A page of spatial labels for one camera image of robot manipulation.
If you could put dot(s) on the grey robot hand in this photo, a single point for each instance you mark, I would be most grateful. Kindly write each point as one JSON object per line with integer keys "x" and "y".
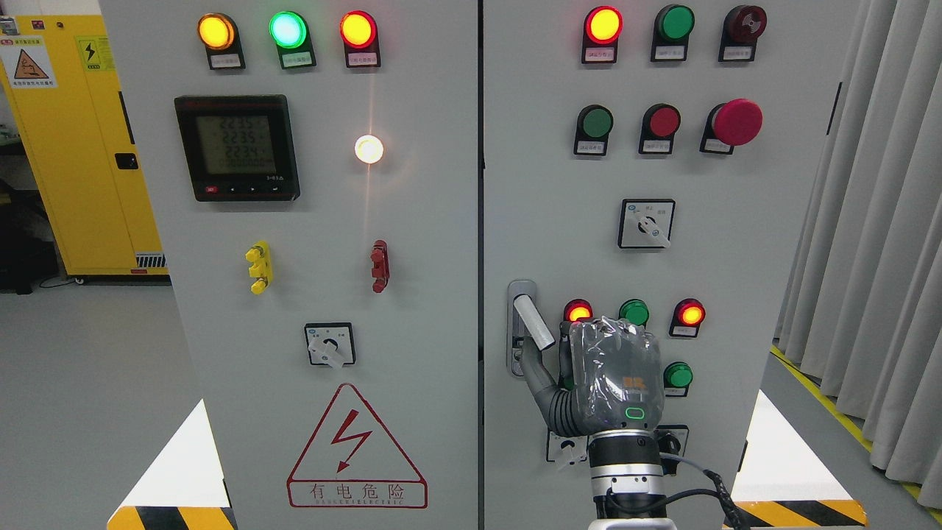
{"x": 617, "y": 380}

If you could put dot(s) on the silver door handle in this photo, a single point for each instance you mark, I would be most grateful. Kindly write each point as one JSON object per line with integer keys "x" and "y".
{"x": 524, "y": 321}

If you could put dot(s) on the grey right cabinet door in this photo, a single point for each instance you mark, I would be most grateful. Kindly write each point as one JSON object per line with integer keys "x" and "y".
{"x": 648, "y": 165}

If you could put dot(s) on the grey cabinet door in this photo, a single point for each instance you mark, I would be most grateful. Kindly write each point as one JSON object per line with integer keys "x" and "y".
{"x": 648, "y": 165}
{"x": 416, "y": 342}

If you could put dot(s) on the grey left cabinet door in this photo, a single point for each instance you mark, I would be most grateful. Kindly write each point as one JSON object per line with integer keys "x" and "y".
{"x": 416, "y": 342}

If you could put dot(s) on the green push button lower right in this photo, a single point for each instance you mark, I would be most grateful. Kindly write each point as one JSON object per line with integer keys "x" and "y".
{"x": 678, "y": 377}

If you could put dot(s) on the green push button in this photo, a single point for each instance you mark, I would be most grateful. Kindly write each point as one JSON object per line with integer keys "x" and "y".
{"x": 678, "y": 377}
{"x": 593, "y": 127}

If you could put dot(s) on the green light middle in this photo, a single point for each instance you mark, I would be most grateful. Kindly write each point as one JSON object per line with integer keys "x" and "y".
{"x": 635, "y": 311}

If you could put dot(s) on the red lit light middle left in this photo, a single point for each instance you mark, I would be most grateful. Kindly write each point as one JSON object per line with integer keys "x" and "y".
{"x": 577, "y": 310}

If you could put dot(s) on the red lit light middle right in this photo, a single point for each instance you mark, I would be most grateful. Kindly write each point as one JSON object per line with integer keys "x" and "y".
{"x": 687, "y": 318}

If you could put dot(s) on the red terminal connector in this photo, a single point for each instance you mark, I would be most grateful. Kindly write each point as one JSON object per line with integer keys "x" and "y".
{"x": 380, "y": 266}

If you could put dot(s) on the green push button upper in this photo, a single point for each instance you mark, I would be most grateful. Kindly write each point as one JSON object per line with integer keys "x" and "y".
{"x": 593, "y": 127}

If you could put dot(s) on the red push button upper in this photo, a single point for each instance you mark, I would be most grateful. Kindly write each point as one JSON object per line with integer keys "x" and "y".
{"x": 660, "y": 123}

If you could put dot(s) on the grey curtain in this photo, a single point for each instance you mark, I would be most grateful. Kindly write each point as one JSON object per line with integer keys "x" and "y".
{"x": 862, "y": 313}

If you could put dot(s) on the red danger warning sticker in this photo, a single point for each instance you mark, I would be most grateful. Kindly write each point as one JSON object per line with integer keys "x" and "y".
{"x": 352, "y": 461}

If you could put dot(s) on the red emergency stop button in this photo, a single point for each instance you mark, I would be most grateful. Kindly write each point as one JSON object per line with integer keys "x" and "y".
{"x": 731, "y": 124}

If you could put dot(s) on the white lit indicator light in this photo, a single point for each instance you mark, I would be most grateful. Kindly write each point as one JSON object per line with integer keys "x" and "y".
{"x": 369, "y": 149}

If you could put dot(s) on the red lit light top right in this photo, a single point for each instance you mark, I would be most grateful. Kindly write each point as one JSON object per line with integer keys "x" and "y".
{"x": 602, "y": 29}

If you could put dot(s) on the green light top right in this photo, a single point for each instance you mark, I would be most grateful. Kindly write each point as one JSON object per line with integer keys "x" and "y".
{"x": 671, "y": 31}

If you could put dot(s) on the yellow terminal connector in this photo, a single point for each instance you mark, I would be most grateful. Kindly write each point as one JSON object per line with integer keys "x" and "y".
{"x": 260, "y": 268}

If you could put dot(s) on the dark red buzzer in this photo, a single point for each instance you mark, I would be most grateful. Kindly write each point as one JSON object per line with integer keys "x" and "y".
{"x": 743, "y": 26}

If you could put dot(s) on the red lit indicator light left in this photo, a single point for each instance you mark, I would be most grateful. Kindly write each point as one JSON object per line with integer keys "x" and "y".
{"x": 360, "y": 35}

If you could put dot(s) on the black digital power meter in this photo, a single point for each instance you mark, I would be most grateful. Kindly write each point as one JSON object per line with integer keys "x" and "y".
{"x": 239, "y": 148}

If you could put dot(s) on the green lit indicator light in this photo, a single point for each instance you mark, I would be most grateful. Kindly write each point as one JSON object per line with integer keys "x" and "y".
{"x": 290, "y": 33}

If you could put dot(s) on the orange indicator light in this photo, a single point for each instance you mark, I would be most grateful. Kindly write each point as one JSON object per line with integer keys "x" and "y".
{"x": 220, "y": 37}

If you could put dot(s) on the yellow safety cabinet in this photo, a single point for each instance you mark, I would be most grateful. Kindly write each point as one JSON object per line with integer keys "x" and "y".
{"x": 60, "y": 75}

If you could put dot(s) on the lower white selector switch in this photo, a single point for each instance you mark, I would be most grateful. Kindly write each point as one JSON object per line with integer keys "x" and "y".
{"x": 565, "y": 452}

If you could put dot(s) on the black key switch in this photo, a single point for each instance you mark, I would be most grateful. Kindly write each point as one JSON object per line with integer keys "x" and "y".
{"x": 672, "y": 438}

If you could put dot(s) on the upper right selector switch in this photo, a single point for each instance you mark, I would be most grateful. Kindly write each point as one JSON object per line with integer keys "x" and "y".
{"x": 646, "y": 224}

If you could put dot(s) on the left selector switch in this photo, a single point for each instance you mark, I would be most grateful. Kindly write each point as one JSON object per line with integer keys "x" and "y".
{"x": 330, "y": 344}

